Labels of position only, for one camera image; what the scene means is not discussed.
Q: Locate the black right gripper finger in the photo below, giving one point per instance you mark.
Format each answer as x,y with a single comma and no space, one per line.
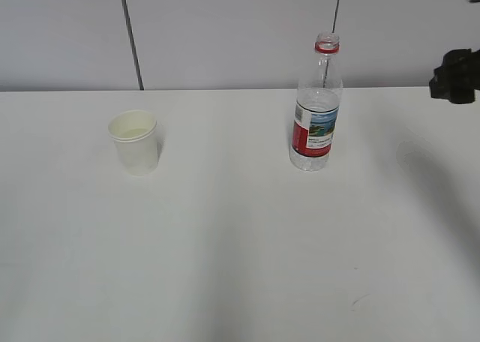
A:
457,78

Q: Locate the clear plastic water bottle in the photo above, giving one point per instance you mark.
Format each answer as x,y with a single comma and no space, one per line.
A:
318,100

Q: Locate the white paper cup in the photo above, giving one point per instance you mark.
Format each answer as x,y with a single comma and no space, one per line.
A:
134,136

